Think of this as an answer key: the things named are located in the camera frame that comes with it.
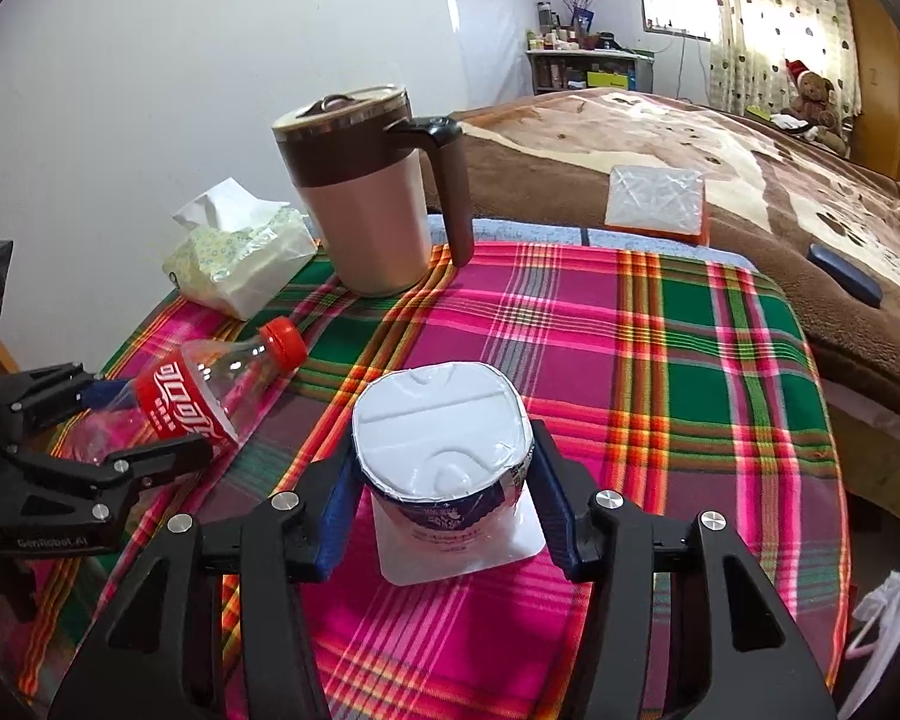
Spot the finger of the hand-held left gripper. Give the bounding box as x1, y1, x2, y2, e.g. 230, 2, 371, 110
11, 435, 215, 503
0, 362, 130, 437

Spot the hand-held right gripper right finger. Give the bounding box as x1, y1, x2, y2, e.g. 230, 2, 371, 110
529, 418, 841, 720

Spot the pale bed sheet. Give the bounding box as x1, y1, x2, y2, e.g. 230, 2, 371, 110
821, 379, 900, 451

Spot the white yogurt cup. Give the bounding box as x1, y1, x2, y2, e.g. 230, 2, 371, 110
351, 361, 548, 587

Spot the brown printed blanket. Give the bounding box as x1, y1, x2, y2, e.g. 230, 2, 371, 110
450, 86, 900, 432

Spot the white orange-edged packet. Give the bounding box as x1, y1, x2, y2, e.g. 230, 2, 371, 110
604, 163, 713, 247

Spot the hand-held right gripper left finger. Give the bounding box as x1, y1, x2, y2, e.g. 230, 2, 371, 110
49, 457, 361, 720

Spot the window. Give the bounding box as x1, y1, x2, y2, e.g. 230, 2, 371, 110
636, 0, 715, 42

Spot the patterned curtain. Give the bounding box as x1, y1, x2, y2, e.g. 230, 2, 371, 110
701, 0, 863, 121

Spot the brown teddy bear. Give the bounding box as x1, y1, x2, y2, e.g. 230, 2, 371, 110
776, 60, 848, 158

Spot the orange wooden wardrobe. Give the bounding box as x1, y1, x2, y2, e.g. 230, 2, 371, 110
840, 0, 900, 185

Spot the brown lidded kettle mug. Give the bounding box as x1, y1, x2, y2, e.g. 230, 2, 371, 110
271, 85, 475, 297

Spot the tissue pack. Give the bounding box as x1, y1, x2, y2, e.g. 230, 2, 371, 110
162, 178, 320, 320

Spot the cluttered shelf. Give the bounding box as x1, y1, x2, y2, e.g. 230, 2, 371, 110
525, 45, 655, 97

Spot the red label cola bottle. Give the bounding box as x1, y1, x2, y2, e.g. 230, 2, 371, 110
67, 317, 308, 466

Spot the plaid tablecloth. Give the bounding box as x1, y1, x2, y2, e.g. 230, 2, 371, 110
15, 240, 852, 720

